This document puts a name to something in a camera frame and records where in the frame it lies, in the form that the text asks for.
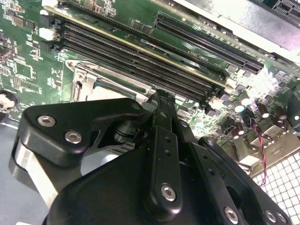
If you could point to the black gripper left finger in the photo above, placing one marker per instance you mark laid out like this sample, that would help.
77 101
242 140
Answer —
70 112

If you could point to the metal socket cover frame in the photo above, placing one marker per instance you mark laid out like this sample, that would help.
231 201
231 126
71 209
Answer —
89 80

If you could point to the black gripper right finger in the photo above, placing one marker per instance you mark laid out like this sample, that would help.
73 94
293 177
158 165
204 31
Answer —
215 153

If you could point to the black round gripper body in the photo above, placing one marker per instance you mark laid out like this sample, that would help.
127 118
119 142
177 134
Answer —
105 187

